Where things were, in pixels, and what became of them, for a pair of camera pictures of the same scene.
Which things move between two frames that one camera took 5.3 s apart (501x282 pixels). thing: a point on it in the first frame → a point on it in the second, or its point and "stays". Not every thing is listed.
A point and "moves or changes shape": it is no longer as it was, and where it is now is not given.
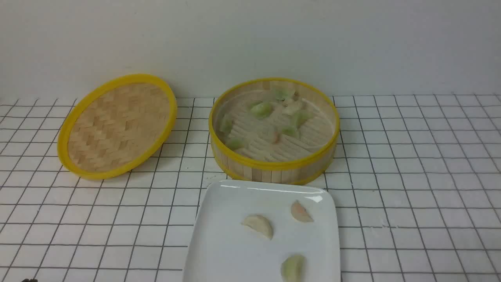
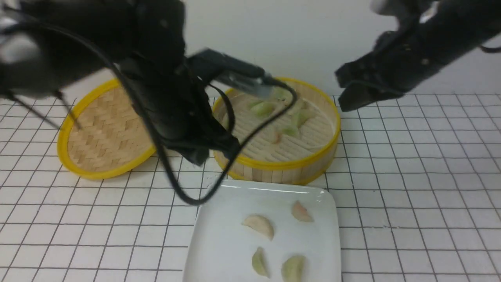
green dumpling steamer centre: x=289 y=130 stays
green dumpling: x=236 y=143 moves or changes shape
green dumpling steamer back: x=281 y=94 stays
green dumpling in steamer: x=261 y=110 stays
